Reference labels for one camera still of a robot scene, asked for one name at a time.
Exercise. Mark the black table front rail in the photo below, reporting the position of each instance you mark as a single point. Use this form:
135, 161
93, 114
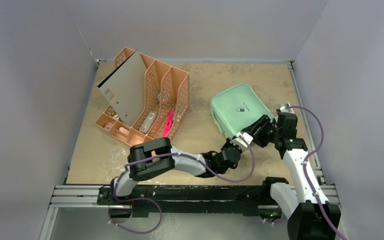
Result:
247, 200

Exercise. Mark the pink marker pen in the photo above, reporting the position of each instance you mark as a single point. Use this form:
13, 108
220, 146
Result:
168, 123

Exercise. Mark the grey folder board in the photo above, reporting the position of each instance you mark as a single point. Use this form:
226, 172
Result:
123, 88

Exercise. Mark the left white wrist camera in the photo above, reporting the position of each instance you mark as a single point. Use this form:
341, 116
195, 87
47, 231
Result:
242, 140

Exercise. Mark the pink plastic desk organizer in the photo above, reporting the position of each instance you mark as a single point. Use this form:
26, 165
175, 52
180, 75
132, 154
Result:
165, 88

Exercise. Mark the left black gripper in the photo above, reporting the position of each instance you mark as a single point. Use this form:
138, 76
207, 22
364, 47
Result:
228, 143

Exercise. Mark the mint green storage case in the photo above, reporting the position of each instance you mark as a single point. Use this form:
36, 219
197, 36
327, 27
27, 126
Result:
236, 108

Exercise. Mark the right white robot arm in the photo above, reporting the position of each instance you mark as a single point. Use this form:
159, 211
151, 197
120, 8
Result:
309, 213

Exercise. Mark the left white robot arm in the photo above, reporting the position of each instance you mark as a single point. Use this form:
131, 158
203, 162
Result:
156, 157

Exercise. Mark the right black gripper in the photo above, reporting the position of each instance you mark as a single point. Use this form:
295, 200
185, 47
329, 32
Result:
258, 129

